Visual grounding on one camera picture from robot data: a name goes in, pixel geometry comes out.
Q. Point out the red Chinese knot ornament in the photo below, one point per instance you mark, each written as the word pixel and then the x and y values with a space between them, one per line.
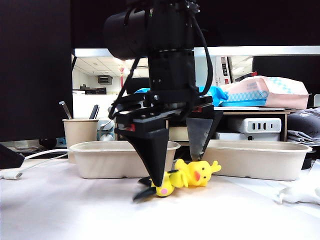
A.
pixel 121 75

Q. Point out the yellow duck doll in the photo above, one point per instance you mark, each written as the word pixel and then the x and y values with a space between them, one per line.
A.
pixel 197 172

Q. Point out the black pen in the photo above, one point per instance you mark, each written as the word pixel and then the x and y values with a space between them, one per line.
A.
pixel 94 112

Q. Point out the pink tissue pack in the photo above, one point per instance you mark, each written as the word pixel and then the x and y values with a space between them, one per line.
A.
pixel 287 95

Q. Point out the white paper sheet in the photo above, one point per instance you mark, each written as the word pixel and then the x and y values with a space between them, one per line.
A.
pixel 262 187

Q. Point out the blue wet wipes pack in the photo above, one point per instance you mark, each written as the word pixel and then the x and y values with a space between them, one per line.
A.
pixel 217 93

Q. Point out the white cabinet with red labels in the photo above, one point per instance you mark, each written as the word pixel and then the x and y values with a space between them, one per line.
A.
pixel 222 72

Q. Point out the black office chair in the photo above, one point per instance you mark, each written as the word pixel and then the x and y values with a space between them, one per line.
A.
pixel 143 83

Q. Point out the black round object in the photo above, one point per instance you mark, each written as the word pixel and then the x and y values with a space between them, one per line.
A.
pixel 47 142

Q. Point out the grey folded cloth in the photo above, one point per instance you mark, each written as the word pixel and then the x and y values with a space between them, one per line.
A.
pixel 305 120

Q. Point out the black monitor with silver bezel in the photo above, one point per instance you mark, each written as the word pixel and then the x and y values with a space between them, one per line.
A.
pixel 250 25

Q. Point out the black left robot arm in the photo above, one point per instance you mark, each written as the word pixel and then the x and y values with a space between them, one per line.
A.
pixel 170 37

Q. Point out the beige cardboard box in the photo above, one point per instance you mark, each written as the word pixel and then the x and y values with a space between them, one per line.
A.
pixel 178 133

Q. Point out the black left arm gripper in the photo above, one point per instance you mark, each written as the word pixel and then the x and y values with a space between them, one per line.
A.
pixel 155 110

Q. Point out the beige paper pulp box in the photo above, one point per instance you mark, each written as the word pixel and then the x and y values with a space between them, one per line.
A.
pixel 250 162
pixel 107 162

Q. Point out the silver monitor stand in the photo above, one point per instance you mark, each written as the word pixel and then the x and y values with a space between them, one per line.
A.
pixel 201 72

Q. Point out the grey wall mounted unit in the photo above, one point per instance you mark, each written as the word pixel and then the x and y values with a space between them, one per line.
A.
pixel 105 79

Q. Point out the wooden desk riser shelf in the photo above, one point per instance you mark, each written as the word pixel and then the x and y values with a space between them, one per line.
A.
pixel 250 112

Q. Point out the beige paper cup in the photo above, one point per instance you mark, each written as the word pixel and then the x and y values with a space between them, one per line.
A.
pixel 80 131

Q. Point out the white desk gadget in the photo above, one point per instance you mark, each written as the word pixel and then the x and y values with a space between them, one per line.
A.
pixel 106 137

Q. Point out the dark panel screen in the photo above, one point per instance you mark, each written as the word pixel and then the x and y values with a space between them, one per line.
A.
pixel 35 75

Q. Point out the silver metal pen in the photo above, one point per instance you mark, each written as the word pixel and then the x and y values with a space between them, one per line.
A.
pixel 66 110

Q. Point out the white power strip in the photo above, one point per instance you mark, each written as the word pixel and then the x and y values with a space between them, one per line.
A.
pixel 262 125

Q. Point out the grey flat stand base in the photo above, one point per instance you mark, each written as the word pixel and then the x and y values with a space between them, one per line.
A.
pixel 25 145

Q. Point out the yellow doll with black ears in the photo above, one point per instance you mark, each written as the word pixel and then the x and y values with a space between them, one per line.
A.
pixel 166 190

